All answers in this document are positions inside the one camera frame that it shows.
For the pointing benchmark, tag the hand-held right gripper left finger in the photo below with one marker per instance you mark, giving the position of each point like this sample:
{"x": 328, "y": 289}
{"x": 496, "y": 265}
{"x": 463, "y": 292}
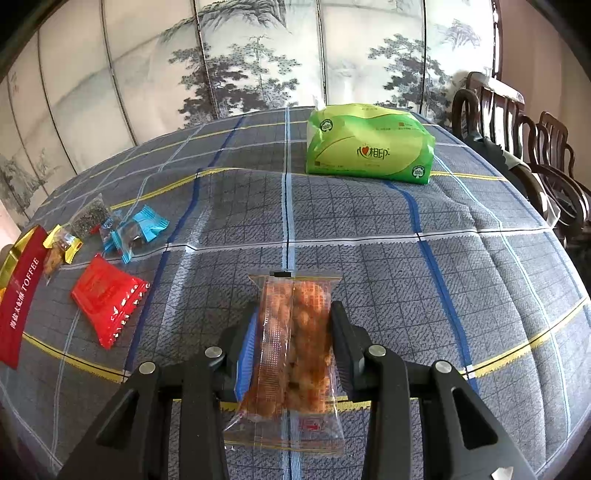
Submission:
{"x": 244, "y": 357}

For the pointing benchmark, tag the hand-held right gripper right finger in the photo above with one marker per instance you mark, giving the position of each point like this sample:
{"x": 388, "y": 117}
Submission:
{"x": 340, "y": 341}

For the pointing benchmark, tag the clear packet of orange snack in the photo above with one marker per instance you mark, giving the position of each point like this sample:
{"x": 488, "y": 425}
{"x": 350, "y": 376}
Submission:
{"x": 295, "y": 341}

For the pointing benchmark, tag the clear grey-green snack packet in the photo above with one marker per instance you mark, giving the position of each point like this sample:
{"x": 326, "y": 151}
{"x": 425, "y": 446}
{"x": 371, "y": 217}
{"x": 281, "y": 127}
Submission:
{"x": 90, "y": 217}

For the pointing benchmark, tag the gold metal tin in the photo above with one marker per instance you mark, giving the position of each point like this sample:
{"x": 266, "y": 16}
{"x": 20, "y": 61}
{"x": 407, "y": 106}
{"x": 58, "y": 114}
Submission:
{"x": 23, "y": 300}

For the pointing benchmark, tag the grey plaid tablecloth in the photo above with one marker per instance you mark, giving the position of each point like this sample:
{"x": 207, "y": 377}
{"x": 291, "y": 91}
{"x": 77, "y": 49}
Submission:
{"x": 369, "y": 258}

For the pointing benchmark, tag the red snack packet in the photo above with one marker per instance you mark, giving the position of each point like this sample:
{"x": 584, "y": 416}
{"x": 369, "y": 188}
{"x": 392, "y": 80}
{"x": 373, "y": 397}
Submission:
{"x": 104, "y": 295}

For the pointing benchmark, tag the light blue candy packet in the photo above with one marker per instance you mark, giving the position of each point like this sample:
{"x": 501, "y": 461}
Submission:
{"x": 150, "y": 224}

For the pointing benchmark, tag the clear blue-edged candy packet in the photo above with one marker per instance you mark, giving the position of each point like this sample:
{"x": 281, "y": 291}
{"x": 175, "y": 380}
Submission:
{"x": 124, "y": 240}

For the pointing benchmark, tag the small clear blue candy packet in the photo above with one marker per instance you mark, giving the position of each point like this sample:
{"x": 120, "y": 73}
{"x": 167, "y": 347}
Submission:
{"x": 109, "y": 226}

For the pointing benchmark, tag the green tissue pack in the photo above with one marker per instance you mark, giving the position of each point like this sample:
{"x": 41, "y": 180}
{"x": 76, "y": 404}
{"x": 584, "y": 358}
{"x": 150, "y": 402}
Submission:
{"x": 360, "y": 147}

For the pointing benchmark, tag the yellow snack packet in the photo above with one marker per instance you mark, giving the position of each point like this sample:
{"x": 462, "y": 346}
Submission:
{"x": 64, "y": 244}

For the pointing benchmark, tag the dark cloth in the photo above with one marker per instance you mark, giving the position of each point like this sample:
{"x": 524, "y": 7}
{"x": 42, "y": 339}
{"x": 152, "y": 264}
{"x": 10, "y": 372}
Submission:
{"x": 494, "y": 150}

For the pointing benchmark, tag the dark wooden chair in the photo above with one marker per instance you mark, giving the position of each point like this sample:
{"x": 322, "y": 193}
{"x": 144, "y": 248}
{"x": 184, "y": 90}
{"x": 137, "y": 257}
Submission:
{"x": 489, "y": 106}
{"x": 554, "y": 157}

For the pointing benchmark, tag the painted folding screen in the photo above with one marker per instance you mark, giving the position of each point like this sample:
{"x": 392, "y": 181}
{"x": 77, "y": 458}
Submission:
{"x": 138, "y": 60}

